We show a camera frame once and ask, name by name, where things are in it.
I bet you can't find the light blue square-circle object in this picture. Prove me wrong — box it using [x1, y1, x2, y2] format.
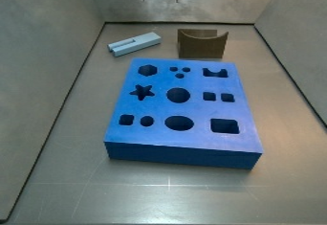
[106, 32, 161, 57]

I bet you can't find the black curved fixture stand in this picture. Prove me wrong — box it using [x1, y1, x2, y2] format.
[177, 29, 228, 58]

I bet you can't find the blue foam shape tray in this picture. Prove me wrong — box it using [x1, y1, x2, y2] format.
[104, 58, 263, 169]

